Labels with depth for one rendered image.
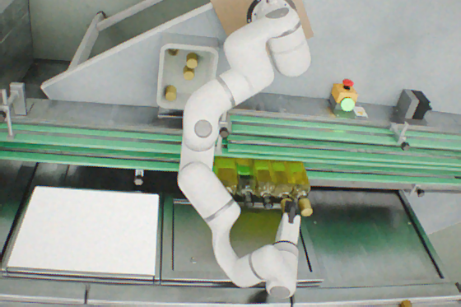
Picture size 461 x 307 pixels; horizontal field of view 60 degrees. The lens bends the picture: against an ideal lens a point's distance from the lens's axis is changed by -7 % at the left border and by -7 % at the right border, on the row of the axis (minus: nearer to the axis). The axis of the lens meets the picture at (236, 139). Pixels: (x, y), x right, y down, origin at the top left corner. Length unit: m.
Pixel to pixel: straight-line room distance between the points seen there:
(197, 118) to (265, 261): 0.36
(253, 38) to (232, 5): 0.34
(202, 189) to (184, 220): 0.38
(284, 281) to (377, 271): 0.47
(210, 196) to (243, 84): 0.27
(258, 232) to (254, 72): 0.56
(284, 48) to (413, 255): 0.87
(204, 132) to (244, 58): 0.19
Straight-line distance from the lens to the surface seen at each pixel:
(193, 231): 1.31
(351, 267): 1.41
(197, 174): 0.97
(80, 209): 1.36
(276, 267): 1.01
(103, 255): 1.24
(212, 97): 0.97
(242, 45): 0.97
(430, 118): 1.69
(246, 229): 1.35
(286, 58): 1.04
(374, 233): 1.55
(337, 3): 1.39
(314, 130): 1.37
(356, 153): 1.47
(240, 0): 1.30
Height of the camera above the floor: 1.99
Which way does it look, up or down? 52 degrees down
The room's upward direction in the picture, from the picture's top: 171 degrees clockwise
